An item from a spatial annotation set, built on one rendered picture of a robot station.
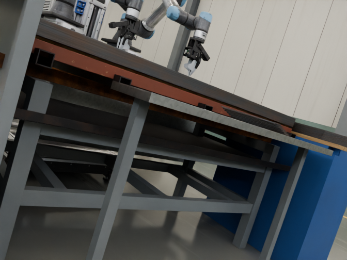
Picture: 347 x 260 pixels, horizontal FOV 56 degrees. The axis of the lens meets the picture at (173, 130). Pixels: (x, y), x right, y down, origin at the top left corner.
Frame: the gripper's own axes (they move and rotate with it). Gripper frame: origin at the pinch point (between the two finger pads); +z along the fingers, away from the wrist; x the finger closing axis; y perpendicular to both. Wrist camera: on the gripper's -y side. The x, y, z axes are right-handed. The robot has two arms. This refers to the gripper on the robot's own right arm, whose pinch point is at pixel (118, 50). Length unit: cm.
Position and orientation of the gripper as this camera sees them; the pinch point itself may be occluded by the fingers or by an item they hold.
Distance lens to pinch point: 194.0
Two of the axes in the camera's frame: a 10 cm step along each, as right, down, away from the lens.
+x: -5.8, -2.5, 7.7
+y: 7.6, 1.8, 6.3
